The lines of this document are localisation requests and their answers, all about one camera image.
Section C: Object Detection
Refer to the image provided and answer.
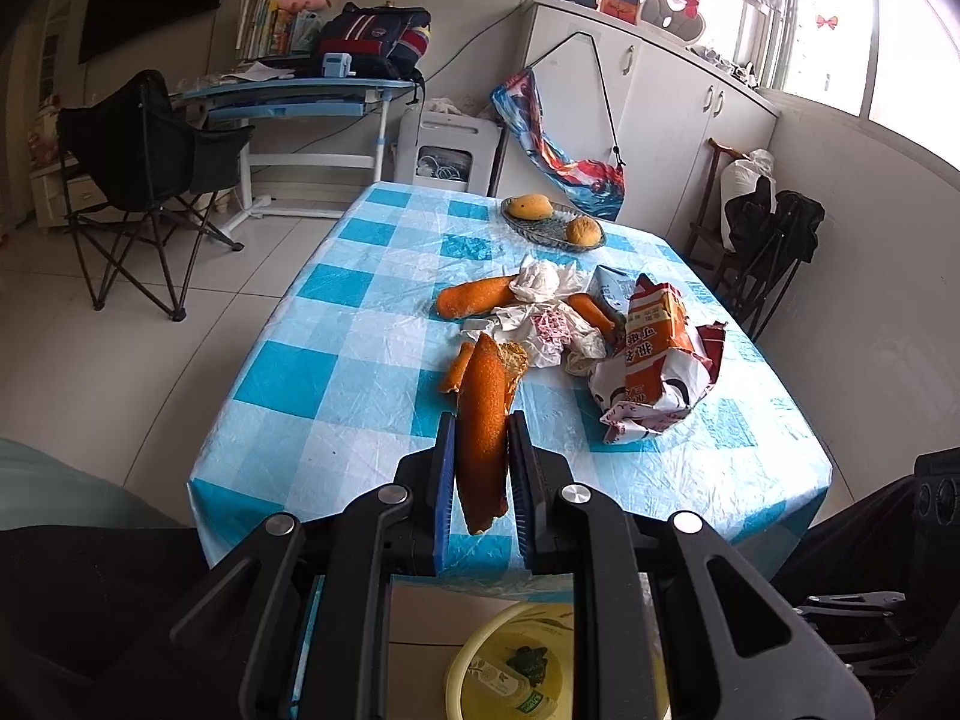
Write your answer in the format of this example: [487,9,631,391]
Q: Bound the white pink-printed plastic wrapper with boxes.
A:
[461,300,608,376]

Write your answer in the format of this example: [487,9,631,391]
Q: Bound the blue and white desk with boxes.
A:
[176,75,425,230]

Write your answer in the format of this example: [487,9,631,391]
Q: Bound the black hanging strap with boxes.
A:
[525,31,623,173]

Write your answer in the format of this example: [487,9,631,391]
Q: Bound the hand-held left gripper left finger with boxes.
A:
[169,412,458,720]

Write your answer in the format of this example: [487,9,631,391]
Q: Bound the wooden chair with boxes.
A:
[686,136,773,316]

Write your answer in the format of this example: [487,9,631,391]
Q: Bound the long curved orange peel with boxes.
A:
[436,277,526,320]

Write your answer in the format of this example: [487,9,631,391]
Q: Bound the large orange peel strip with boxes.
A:
[456,334,530,537]

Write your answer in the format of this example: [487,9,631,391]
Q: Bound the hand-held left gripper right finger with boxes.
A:
[506,411,875,720]

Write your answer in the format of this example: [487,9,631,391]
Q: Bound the white plastic bag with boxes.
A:
[720,148,777,241]

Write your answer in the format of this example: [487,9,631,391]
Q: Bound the clear glass fruit plate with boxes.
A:
[500,199,607,250]

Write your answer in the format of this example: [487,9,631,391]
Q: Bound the pale yellow plastic bucket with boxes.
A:
[446,600,665,720]

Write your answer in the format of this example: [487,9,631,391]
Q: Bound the pale green seat cushion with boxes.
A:
[0,439,188,533]

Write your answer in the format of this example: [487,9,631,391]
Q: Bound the black jacket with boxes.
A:
[724,176,826,293]

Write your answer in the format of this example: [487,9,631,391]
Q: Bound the row of books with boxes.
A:
[236,0,320,61]

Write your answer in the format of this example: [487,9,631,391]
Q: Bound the white drawer unit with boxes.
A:
[28,157,106,230]

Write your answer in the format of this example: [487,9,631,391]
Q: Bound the black folding camp chair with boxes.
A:
[56,69,256,323]

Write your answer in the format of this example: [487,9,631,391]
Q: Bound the loose papers on desk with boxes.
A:
[180,60,297,91]

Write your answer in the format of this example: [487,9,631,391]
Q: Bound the orange and white snack bag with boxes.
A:
[589,274,728,445]

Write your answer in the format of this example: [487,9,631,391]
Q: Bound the white cabinet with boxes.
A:
[517,0,781,256]

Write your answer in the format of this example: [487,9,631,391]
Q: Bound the crumpled white tissue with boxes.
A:
[510,255,578,307]

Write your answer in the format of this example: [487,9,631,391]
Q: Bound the dark striped backpack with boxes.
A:
[315,4,434,83]

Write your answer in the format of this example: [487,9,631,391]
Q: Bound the person's black trousers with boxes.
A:
[0,525,218,720]

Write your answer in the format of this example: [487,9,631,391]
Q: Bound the blue checkered cloth table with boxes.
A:
[187,180,833,593]

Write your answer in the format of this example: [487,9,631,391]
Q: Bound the clear bottle with green label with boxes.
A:
[465,656,556,717]

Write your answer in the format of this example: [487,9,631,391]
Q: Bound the colourful printed bag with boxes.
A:
[491,67,627,222]

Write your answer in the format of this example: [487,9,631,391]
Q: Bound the small orange peel piece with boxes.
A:
[439,341,475,395]

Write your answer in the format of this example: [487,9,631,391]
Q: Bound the pale blue milk carton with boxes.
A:
[583,264,650,316]

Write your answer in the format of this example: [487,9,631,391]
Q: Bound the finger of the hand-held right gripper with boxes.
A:
[795,589,912,616]

